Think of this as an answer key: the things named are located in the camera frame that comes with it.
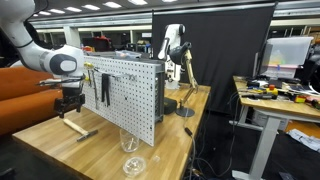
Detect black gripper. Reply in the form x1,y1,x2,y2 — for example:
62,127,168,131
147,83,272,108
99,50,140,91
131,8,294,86
54,87,85,119

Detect wooden handle hammer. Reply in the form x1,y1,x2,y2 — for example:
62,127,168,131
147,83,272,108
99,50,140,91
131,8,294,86
63,119,98,142

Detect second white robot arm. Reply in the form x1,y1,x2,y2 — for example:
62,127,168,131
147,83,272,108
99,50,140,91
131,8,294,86
158,24,185,89

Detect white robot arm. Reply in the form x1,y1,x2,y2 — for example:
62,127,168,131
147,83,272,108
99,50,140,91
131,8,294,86
0,0,85,118

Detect orange sofa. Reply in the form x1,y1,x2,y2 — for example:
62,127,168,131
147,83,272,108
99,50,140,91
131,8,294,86
0,66,62,135

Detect long silver combination wrench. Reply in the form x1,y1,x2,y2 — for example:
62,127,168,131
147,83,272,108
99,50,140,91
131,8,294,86
92,70,99,110

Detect black pliers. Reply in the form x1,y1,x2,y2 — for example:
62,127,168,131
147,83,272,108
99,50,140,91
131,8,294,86
101,73,110,107

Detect white metal pegboard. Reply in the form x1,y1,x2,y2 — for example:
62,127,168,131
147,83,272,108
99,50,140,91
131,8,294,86
83,56,165,146

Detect clear plastic lid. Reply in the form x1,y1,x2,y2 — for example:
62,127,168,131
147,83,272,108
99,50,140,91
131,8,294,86
123,156,146,177

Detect wooden desk lamp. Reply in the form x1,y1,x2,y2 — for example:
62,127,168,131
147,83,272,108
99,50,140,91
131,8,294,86
169,42,198,117

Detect black backdrop curtain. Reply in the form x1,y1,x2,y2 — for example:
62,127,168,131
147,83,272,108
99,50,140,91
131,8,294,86
152,4,275,113

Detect side wooden desk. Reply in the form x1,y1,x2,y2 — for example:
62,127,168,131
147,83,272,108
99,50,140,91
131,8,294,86
229,75,320,180

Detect upper yellow T-handle hex key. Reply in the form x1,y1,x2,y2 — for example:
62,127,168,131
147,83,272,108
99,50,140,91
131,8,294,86
84,62,94,87

